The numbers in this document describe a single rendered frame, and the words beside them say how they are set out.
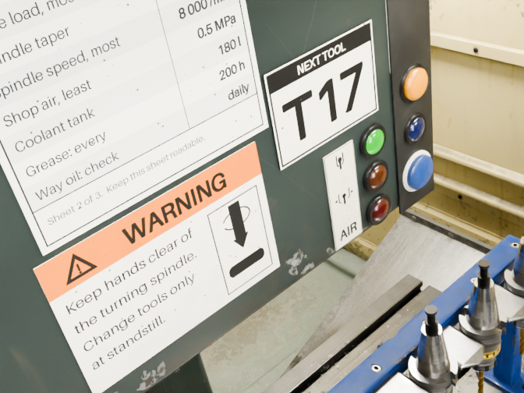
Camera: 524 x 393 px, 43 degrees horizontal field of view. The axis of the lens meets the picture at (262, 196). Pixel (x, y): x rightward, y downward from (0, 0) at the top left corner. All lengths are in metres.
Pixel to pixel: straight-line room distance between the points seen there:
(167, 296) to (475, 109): 1.13
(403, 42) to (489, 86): 0.94
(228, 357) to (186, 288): 1.43
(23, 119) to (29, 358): 0.14
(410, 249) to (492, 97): 0.48
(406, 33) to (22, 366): 0.34
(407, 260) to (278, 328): 0.43
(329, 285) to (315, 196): 1.52
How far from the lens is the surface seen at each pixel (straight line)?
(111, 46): 0.35
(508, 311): 1.02
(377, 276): 1.72
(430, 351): 0.89
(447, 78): 1.50
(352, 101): 0.48
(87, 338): 0.41
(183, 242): 0.42
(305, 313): 1.93
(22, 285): 0.38
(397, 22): 0.50
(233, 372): 1.83
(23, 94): 0.34
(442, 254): 1.70
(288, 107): 0.43
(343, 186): 0.50
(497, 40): 1.38
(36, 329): 0.39
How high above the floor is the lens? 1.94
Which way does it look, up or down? 34 degrees down
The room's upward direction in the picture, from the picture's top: 12 degrees counter-clockwise
